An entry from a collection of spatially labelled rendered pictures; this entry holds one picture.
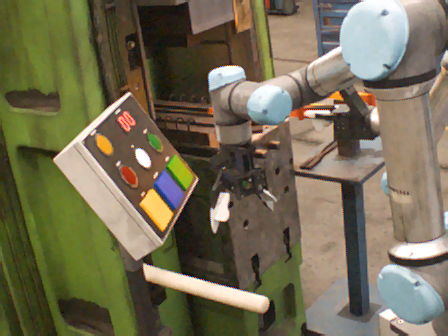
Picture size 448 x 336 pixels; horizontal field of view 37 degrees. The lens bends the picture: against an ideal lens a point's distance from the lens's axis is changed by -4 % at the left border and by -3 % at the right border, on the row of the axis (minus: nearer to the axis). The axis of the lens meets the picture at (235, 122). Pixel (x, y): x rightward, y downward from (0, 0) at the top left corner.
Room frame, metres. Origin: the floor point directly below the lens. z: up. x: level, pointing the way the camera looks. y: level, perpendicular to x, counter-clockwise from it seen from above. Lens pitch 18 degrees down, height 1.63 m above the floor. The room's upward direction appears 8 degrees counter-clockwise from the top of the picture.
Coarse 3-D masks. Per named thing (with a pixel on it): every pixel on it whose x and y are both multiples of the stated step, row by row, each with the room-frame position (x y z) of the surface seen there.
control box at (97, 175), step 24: (96, 120) 1.50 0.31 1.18; (120, 120) 1.51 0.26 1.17; (144, 120) 1.60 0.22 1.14; (72, 144) 1.33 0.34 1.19; (96, 144) 1.36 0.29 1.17; (120, 144) 1.44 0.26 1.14; (144, 144) 1.52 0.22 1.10; (168, 144) 1.62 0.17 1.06; (72, 168) 1.32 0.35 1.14; (96, 168) 1.31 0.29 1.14; (120, 168) 1.36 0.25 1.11; (144, 168) 1.45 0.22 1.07; (96, 192) 1.31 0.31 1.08; (120, 192) 1.31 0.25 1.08; (144, 192) 1.38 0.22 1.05; (120, 216) 1.31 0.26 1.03; (144, 216) 1.31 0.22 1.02; (120, 240) 1.31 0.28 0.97; (144, 240) 1.30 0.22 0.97
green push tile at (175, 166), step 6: (174, 156) 1.58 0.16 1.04; (168, 162) 1.55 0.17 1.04; (174, 162) 1.56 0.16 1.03; (180, 162) 1.59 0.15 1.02; (168, 168) 1.52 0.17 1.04; (174, 168) 1.54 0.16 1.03; (180, 168) 1.56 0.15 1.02; (186, 168) 1.58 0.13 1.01; (174, 174) 1.52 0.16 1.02; (180, 174) 1.54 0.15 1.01; (186, 174) 1.57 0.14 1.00; (180, 180) 1.52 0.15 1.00; (186, 180) 1.55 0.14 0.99; (186, 186) 1.52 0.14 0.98
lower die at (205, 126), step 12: (156, 108) 2.16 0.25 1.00; (156, 120) 2.08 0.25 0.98; (168, 120) 2.05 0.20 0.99; (180, 120) 2.03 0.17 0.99; (192, 120) 2.01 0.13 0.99; (204, 120) 1.99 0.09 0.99; (168, 132) 2.00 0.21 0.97; (180, 132) 1.97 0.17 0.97; (192, 132) 1.94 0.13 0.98; (204, 132) 1.91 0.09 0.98; (204, 144) 1.91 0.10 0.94; (216, 144) 1.93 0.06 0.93
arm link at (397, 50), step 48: (384, 0) 0.98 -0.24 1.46; (432, 0) 1.01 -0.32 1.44; (384, 48) 0.94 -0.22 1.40; (432, 48) 0.98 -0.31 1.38; (384, 96) 0.97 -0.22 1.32; (384, 144) 0.98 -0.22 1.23; (432, 144) 0.96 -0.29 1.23; (432, 192) 0.95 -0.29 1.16; (432, 240) 0.94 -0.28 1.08; (384, 288) 0.96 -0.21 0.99; (432, 288) 0.90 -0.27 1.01
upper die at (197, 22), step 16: (192, 0) 1.92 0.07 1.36; (208, 0) 1.97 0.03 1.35; (224, 0) 2.03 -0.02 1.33; (144, 16) 2.01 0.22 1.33; (160, 16) 1.97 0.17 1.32; (176, 16) 1.93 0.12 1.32; (192, 16) 1.91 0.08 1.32; (208, 16) 1.97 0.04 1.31; (224, 16) 2.02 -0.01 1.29; (144, 32) 2.01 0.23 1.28; (160, 32) 1.98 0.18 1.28; (176, 32) 1.94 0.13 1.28; (192, 32) 1.90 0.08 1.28
